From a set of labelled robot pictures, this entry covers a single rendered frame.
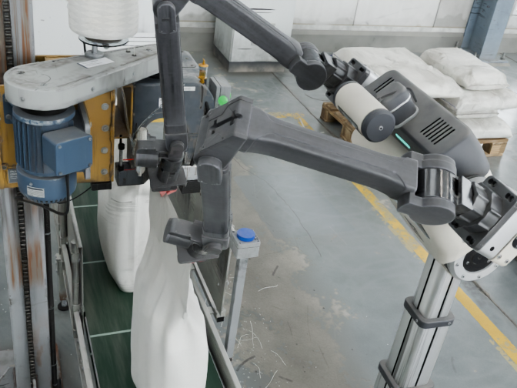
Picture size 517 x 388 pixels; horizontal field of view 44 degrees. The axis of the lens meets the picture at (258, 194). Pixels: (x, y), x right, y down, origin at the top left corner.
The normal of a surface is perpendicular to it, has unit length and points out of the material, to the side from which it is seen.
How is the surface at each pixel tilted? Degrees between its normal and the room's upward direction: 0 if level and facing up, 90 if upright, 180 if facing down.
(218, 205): 123
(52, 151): 90
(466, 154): 66
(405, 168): 37
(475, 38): 90
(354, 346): 0
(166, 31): 101
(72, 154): 90
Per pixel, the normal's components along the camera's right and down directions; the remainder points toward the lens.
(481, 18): -0.93, 0.07
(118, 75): 0.85, 0.36
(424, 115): -0.51, -0.62
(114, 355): 0.13, -0.85
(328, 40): 0.34, 0.52
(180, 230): 0.30, -0.38
